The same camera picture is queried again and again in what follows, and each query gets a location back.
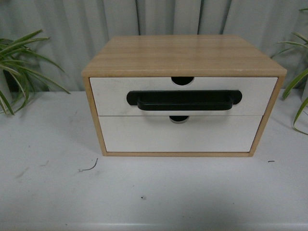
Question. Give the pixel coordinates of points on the white lower drawer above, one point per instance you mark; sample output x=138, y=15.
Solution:
x=196, y=134

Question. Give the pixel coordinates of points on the black drawer handle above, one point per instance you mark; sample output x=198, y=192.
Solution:
x=184, y=100

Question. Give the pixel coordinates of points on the green plant left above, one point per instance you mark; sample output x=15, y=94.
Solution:
x=15, y=60

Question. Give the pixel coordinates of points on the green plant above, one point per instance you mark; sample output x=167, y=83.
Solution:
x=302, y=45
x=15, y=60

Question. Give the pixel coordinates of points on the white upper drawer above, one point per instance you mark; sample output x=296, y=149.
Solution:
x=110, y=94

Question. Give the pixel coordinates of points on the green plant right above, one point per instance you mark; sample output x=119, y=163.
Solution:
x=302, y=45

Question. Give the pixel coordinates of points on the wooden drawer cabinet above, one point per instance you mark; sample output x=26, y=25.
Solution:
x=181, y=58

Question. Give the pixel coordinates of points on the white drawer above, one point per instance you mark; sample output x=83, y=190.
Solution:
x=110, y=94
x=196, y=134

